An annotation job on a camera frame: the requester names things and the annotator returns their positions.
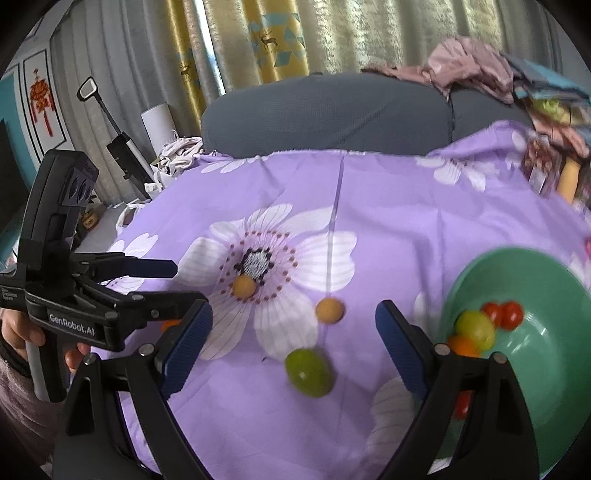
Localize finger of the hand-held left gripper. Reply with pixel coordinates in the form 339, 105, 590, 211
98, 287, 209, 334
68, 251, 179, 283

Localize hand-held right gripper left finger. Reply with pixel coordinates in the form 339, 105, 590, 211
64, 299, 214, 480

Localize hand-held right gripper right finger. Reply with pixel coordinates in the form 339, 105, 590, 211
375, 299, 541, 480

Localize orange tangerine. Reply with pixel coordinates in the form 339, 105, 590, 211
447, 335, 481, 357

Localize yellow-green lemon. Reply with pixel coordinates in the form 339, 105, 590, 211
455, 310, 497, 352

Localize green lime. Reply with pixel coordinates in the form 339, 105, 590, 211
284, 348, 335, 398

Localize green bowl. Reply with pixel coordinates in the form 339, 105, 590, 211
436, 247, 591, 478

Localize person's left hand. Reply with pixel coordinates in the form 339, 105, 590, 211
0, 308, 92, 376

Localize white plastic bag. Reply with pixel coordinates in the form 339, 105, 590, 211
115, 199, 149, 230

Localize yellow-orange round fruit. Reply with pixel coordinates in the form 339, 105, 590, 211
232, 275, 256, 299
315, 298, 345, 325

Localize black stick vacuum cleaner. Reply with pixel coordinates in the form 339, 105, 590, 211
76, 76, 155, 200

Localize white cloth bundle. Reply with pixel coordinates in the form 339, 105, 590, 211
145, 136, 206, 185

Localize purple floral bed sheet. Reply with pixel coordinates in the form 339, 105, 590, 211
104, 121, 591, 480

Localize dark patterned packet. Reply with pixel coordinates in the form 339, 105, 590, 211
521, 134, 563, 198

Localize grey sofa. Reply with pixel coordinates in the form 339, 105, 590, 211
202, 71, 539, 157

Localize pink clothes pile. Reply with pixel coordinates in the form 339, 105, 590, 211
362, 37, 527, 104

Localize colourful cloth pile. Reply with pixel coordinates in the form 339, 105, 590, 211
505, 53, 591, 153

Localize yellow and grey curtain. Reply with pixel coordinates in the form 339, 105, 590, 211
48, 0, 568, 153

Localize red knot wall hanging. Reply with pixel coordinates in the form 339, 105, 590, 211
28, 68, 57, 137

